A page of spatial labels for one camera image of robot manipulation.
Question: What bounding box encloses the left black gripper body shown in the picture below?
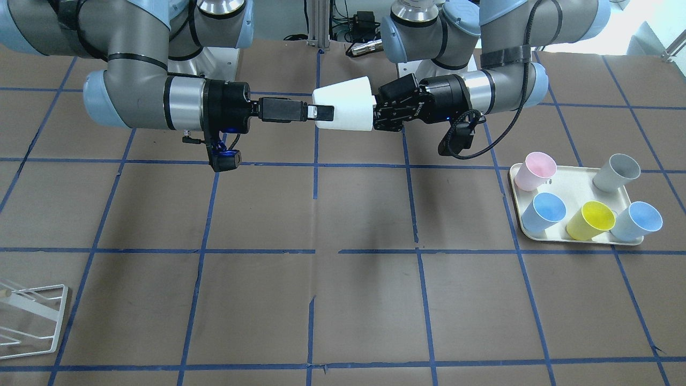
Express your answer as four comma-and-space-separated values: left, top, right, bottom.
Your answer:
404, 74, 469, 124

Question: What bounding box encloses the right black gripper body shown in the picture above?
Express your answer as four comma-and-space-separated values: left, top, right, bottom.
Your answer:
204, 80, 254, 135

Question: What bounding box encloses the white plastic cup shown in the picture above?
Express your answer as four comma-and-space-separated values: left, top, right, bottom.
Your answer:
312, 76, 376, 131

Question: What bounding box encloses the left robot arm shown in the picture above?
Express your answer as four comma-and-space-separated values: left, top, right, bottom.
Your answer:
373, 1, 610, 132

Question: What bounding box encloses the pink plastic cup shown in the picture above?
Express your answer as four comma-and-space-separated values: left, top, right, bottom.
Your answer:
514, 151, 558, 191

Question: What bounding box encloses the blue cup near pink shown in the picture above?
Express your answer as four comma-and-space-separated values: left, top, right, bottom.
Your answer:
521, 191, 568, 233

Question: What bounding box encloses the grey plastic cup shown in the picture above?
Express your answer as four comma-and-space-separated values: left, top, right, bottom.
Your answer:
591, 153, 642, 192

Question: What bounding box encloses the yellow plastic cup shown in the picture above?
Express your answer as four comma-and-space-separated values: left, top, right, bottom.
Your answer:
565, 201, 616, 240

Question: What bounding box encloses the blue cup tray end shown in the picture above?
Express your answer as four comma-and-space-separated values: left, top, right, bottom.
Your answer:
610, 201, 663, 242

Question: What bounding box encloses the cream plastic tray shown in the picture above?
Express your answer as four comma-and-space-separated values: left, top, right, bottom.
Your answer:
508, 163, 631, 243

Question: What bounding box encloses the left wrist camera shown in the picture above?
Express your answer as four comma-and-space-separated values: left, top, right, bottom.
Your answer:
438, 109, 483, 160

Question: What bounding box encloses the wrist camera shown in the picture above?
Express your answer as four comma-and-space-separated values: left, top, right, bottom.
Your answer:
438, 109, 483, 160
182, 130, 242, 173

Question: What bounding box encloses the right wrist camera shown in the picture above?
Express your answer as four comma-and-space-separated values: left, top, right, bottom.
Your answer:
182, 130, 242, 173

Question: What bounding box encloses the aluminium frame post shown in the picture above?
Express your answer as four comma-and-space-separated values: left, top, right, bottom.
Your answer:
304, 0, 331, 52

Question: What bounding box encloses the white wire cup rack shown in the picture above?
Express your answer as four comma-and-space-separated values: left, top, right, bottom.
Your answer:
1, 278, 69, 361

